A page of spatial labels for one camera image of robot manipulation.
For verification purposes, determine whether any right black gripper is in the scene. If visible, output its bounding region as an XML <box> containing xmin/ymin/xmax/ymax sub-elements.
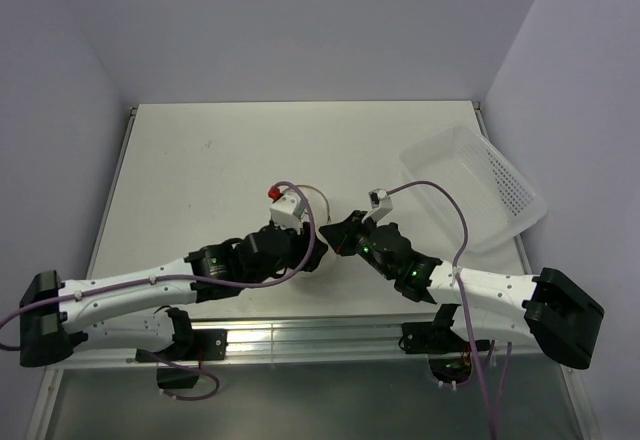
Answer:
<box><xmin>320</xmin><ymin>209</ymin><xmax>396</xmax><ymax>280</ymax></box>

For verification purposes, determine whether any round mesh laundry bag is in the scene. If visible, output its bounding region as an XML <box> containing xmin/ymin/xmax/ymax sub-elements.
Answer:
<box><xmin>294</xmin><ymin>184</ymin><xmax>337</xmax><ymax>281</ymax></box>

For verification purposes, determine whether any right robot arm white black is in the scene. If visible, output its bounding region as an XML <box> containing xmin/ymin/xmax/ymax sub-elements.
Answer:
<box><xmin>320</xmin><ymin>211</ymin><xmax>604</xmax><ymax>370</ymax></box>

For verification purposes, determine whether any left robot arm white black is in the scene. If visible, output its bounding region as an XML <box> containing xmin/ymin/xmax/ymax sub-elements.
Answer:
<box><xmin>17</xmin><ymin>223</ymin><xmax>328</xmax><ymax>368</ymax></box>

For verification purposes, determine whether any white perforated plastic basket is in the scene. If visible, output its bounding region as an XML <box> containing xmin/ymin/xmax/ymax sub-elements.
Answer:
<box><xmin>399</xmin><ymin>126</ymin><xmax>548</xmax><ymax>253</ymax></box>

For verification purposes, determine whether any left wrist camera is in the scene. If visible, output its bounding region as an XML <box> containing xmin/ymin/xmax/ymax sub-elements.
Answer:
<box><xmin>268</xmin><ymin>186</ymin><xmax>305</xmax><ymax>233</ymax></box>

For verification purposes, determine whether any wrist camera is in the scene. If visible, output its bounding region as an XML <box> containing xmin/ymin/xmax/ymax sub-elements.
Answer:
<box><xmin>364</xmin><ymin>189</ymin><xmax>393</xmax><ymax>223</ymax></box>
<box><xmin>268</xmin><ymin>186</ymin><xmax>305</xmax><ymax>233</ymax></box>

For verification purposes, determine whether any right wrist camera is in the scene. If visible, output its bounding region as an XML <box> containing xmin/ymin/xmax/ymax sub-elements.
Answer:
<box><xmin>364</xmin><ymin>189</ymin><xmax>393</xmax><ymax>223</ymax></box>

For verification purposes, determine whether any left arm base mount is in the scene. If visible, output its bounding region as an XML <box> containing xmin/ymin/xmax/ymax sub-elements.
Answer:
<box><xmin>134</xmin><ymin>329</ymin><xmax>227</xmax><ymax>401</ymax></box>

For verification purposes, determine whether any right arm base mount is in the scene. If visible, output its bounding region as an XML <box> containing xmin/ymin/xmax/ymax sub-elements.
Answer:
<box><xmin>398</xmin><ymin>321</ymin><xmax>474</xmax><ymax>389</ymax></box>

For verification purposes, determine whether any aluminium rail frame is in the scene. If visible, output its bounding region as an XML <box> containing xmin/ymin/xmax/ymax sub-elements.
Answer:
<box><xmin>54</xmin><ymin>101</ymin><xmax>599</xmax><ymax>439</ymax></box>

